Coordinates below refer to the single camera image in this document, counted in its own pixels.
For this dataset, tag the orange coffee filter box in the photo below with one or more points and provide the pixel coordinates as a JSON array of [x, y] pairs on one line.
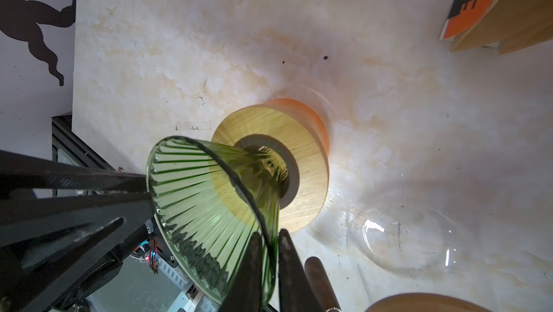
[[507, 25]]

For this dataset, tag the green glass dripper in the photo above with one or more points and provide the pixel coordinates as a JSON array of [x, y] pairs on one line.
[[209, 199]]

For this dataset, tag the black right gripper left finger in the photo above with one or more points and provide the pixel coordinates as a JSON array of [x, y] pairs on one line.
[[246, 290]]

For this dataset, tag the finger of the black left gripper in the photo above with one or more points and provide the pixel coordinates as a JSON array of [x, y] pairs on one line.
[[25, 172], [52, 245]]

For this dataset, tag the wooden ring dripper stand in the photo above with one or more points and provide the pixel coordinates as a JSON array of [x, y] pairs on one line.
[[297, 150]]

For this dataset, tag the clear glass server jug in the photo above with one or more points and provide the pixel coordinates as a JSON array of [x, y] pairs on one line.
[[382, 250]]

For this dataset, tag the wooden ring dripper holder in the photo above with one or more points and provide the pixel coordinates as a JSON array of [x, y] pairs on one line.
[[424, 302]]

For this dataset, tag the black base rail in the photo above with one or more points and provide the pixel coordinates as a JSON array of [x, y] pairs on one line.
[[68, 148]]

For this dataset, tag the orange glass pitcher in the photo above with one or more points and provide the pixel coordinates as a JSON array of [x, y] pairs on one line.
[[307, 114]]

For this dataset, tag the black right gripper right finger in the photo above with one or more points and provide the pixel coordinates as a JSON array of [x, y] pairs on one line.
[[295, 293]]

